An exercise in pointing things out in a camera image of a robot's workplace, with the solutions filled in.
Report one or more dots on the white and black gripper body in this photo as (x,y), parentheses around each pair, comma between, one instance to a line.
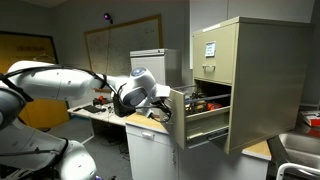
(161,106)

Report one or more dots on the beige bottom cabinet drawer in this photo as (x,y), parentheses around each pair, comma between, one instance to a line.
(191,124)

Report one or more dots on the beige cabinet drawer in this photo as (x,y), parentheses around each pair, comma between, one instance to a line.
(191,124)
(219,68)

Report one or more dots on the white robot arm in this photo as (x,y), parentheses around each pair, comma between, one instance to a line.
(33,97)

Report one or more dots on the white counter base cabinet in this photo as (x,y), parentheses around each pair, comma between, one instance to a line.
(154,156)

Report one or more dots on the grey two-drawer filing cabinet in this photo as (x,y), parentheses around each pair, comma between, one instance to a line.
(164,64)

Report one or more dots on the orange tool in drawer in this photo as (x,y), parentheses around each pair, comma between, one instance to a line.
(213,106)

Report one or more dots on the beige top cabinet drawer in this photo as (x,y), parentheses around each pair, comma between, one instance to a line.
(219,68)

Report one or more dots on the beige metal filing cabinet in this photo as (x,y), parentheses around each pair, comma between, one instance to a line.
(269,68)

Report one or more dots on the black box on desk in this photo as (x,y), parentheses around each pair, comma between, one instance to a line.
(119,109)

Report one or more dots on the white office desk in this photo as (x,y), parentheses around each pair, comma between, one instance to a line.
(105,122)

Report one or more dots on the red tool on desk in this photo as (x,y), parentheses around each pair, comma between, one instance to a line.
(101,100)

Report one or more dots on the black keyboard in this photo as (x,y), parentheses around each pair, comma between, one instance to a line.
(91,109)

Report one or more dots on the white paper label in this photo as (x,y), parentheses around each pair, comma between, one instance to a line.
(210,49)

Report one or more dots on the wood-framed whiteboard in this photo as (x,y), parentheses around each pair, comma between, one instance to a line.
(109,48)

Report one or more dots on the stainless steel sink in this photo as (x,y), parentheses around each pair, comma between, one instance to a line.
(300,157)

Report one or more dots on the red and white box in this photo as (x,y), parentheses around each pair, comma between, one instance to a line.
(312,118)

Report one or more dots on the yellow door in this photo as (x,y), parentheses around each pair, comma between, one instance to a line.
(30,53)

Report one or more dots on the purple lit wall camera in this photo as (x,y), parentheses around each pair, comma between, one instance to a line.
(108,17)

